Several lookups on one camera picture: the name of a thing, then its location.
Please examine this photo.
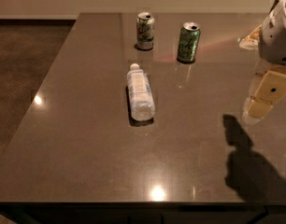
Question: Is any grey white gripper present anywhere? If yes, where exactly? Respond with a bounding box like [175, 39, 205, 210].
[239, 0, 286, 119]

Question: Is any clear blue-labelled plastic bottle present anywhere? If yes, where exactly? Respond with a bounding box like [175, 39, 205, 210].
[127, 63, 155, 121]

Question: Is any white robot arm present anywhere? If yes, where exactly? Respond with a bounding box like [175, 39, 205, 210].
[239, 0, 286, 123]

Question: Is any white green soda can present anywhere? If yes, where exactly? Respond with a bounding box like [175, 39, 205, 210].
[136, 12, 155, 50]

